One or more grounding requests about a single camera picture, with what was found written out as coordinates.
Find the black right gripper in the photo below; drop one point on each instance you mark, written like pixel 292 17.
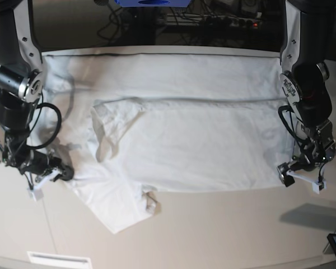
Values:
pixel 42 164

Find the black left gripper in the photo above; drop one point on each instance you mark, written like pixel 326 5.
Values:
pixel 300 162

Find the white T-shirt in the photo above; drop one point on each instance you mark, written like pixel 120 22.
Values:
pixel 180 123

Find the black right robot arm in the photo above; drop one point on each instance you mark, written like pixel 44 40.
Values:
pixel 21 84

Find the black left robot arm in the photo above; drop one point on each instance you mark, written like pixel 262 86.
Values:
pixel 307 29

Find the white label strip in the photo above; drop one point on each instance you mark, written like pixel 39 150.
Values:
pixel 56 260

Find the blue plastic box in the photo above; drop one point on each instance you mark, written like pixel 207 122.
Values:
pixel 153 3

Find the black power strip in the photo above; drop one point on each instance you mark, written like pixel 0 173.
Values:
pixel 218 21

